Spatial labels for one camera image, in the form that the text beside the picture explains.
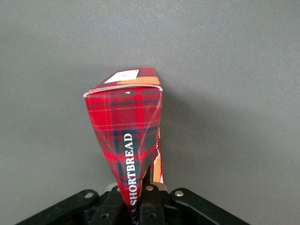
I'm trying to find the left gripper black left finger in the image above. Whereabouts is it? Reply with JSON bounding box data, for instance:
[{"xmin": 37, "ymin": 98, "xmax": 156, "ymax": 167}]
[{"xmin": 90, "ymin": 184, "xmax": 129, "ymax": 225}]

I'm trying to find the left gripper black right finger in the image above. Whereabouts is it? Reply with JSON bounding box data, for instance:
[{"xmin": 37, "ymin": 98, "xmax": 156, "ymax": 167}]
[{"xmin": 137, "ymin": 164, "xmax": 170, "ymax": 225}]

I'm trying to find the red tartan cookie box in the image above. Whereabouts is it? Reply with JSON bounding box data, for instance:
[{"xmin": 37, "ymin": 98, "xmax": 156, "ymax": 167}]
[{"xmin": 82, "ymin": 67, "xmax": 166, "ymax": 225}]

